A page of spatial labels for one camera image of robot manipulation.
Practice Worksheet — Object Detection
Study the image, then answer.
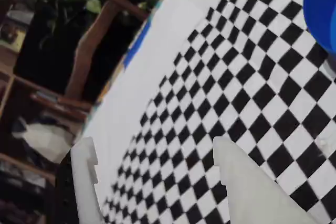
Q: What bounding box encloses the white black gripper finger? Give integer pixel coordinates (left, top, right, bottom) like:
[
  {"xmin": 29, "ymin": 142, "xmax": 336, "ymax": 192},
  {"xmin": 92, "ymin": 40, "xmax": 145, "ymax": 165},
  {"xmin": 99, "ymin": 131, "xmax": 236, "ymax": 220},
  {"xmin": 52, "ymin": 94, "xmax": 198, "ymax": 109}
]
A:
[{"xmin": 54, "ymin": 136, "xmax": 104, "ymax": 224}]

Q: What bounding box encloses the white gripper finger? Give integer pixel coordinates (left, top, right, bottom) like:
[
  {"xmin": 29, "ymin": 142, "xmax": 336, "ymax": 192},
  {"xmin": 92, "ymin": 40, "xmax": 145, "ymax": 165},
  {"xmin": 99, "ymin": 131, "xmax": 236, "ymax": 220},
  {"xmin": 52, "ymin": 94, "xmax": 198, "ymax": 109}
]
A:
[{"xmin": 212, "ymin": 136, "xmax": 318, "ymax": 224}]

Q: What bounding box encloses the blue round box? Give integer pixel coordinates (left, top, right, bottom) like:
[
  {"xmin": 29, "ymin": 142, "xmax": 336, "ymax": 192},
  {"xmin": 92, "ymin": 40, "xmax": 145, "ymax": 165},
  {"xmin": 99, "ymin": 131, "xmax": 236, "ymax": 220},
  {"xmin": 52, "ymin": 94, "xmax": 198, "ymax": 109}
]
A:
[{"xmin": 302, "ymin": 0, "xmax": 336, "ymax": 55}]

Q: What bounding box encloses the white plastic bag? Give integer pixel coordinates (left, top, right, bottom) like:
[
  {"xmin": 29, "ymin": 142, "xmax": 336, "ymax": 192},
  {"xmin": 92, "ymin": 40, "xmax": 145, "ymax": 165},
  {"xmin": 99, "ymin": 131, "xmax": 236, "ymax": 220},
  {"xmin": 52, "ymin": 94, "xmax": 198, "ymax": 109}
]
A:
[{"xmin": 12, "ymin": 123, "xmax": 75, "ymax": 164}]

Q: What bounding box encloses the black and white checkerboard mat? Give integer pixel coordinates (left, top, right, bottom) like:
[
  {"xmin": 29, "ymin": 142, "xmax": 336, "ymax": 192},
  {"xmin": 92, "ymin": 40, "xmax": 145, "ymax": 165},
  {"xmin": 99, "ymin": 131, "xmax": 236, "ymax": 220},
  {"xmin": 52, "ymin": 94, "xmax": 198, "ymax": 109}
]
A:
[{"xmin": 78, "ymin": 0, "xmax": 336, "ymax": 224}]

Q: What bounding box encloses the wooden shelf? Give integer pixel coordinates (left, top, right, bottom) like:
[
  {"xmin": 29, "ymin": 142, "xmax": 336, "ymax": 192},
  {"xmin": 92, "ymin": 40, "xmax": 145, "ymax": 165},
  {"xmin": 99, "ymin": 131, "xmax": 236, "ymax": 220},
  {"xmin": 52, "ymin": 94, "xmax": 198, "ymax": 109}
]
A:
[{"xmin": 0, "ymin": 45, "xmax": 91, "ymax": 188}]

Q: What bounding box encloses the blue tape strip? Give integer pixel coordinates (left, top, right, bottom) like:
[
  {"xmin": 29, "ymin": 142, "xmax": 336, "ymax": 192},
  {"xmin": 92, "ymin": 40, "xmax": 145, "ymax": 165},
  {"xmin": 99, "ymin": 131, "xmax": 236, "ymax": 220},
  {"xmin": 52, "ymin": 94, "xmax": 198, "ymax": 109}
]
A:
[{"xmin": 122, "ymin": 20, "xmax": 153, "ymax": 69}]

